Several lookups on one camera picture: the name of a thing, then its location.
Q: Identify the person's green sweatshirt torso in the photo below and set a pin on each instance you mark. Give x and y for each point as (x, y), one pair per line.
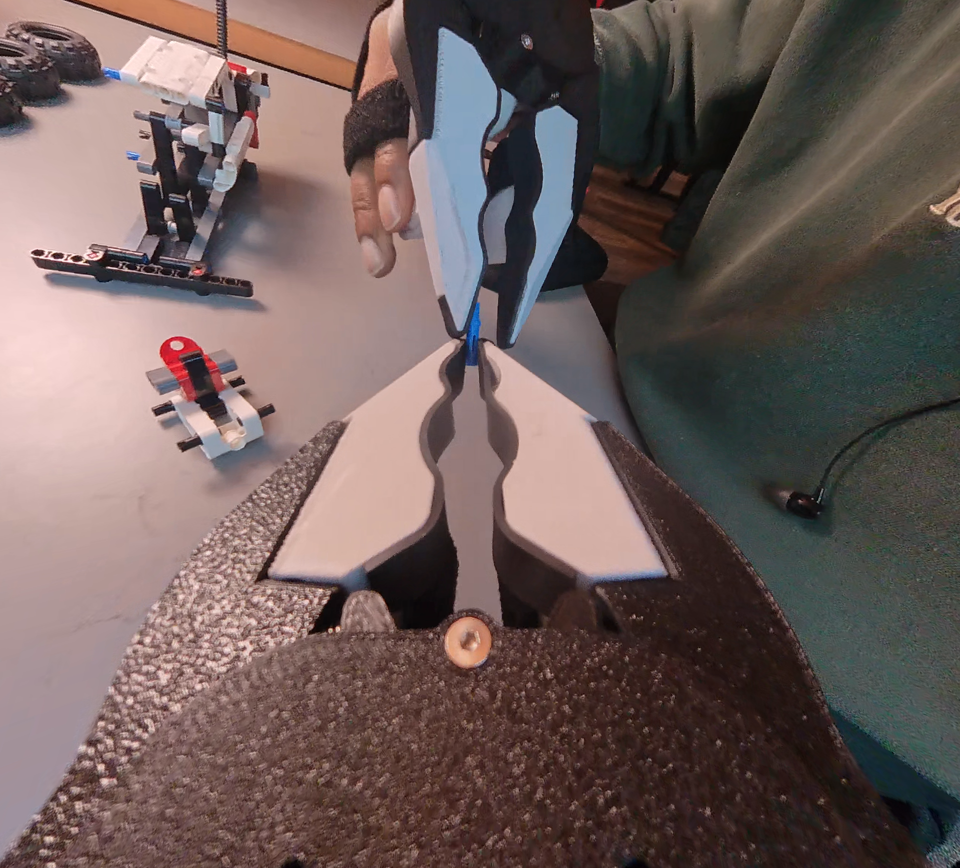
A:
(787, 358)

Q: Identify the person's right forearm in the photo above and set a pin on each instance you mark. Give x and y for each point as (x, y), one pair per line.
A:
(675, 80)

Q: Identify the small red white brick assembly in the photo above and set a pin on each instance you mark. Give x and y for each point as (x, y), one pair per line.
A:
(206, 403)

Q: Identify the person's right hand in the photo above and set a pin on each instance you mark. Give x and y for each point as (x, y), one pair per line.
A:
(379, 207)

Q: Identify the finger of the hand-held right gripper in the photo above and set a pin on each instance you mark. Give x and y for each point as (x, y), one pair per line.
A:
(450, 170)
(547, 192)

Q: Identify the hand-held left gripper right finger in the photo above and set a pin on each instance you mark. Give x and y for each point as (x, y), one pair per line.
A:
(570, 493)

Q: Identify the blue toy pin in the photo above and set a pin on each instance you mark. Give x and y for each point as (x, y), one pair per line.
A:
(473, 335)

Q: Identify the large toy brick model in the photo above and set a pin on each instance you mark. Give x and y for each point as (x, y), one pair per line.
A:
(187, 125)

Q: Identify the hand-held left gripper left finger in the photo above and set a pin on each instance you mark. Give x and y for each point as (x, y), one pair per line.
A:
(367, 493)

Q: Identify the black toy tire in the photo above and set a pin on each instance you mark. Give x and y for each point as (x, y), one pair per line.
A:
(26, 72)
(7, 102)
(64, 50)

